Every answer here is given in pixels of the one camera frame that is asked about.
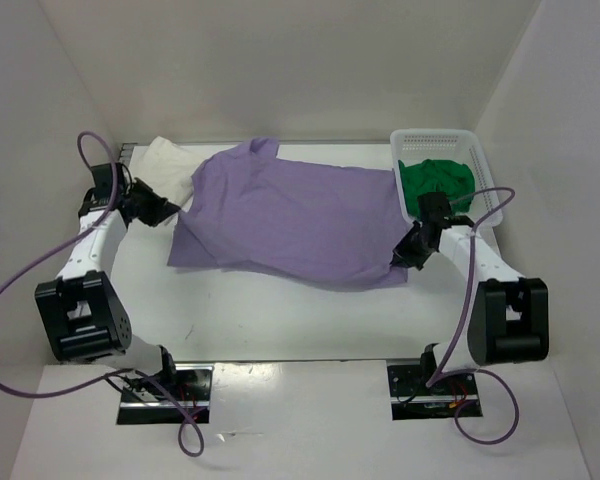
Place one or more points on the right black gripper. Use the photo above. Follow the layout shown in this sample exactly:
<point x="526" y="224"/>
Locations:
<point x="402" y="253"/>

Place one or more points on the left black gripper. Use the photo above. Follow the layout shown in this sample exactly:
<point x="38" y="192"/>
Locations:
<point x="162" y="209"/>

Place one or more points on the white t shirt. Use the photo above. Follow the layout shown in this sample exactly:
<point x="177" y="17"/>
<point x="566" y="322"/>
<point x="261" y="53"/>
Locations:
<point x="167" y="168"/>

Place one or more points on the purple t shirt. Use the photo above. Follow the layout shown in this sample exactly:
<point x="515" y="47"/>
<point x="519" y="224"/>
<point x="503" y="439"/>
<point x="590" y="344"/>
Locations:
<point x="330" y="226"/>

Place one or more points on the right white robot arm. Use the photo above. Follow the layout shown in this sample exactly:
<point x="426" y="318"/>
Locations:
<point x="505" y="315"/>

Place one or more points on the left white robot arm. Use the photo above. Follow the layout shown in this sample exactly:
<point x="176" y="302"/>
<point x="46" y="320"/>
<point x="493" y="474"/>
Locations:
<point x="83" y="317"/>

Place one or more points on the green t shirt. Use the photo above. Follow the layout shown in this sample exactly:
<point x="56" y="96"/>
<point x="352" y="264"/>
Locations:
<point x="437" y="175"/>

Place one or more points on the white plastic basket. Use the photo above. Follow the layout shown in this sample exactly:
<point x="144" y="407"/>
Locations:
<point x="413" y="146"/>

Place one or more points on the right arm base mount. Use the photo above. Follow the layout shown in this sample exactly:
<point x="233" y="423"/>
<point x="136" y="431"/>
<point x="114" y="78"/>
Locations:
<point x="412" y="400"/>

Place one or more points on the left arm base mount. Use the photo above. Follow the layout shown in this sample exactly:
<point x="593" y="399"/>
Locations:
<point x="142" y="403"/>

